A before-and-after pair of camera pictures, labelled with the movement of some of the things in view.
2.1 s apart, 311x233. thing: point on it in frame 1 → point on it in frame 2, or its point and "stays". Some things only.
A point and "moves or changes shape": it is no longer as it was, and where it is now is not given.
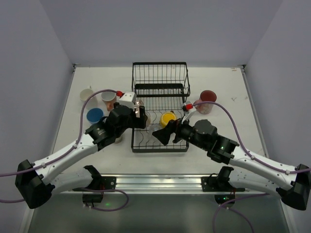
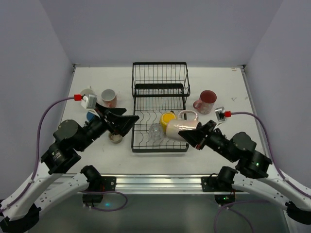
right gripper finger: (177, 139) → (209, 125)
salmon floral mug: (109, 98) stays
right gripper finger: (163, 135) → (194, 137)
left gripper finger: (141, 122) → (112, 111)
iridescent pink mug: (140, 103) moves or changes shape
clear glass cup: (153, 127) stays
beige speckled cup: (118, 140) stays
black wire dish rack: (160, 88) stays
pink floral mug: (206, 95) stays
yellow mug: (165, 117) stays
